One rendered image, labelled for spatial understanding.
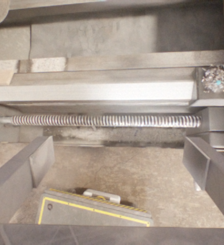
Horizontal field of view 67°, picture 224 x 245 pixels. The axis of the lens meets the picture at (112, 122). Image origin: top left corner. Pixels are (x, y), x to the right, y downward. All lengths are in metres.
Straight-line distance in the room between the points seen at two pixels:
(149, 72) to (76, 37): 0.37
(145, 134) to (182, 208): 0.71
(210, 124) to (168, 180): 0.86
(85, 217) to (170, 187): 0.64
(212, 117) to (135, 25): 0.46
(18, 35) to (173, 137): 0.90
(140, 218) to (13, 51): 1.07
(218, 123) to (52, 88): 0.54
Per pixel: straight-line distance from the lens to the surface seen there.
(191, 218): 1.51
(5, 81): 0.69
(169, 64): 0.59
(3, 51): 0.97
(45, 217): 1.26
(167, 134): 0.96
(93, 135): 0.99
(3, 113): 0.91
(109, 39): 0.77
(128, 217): 1.12
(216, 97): 0.55
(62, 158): 1.50
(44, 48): 0.85
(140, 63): 0.58
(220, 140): 0.62
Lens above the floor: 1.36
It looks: 79 degrees down
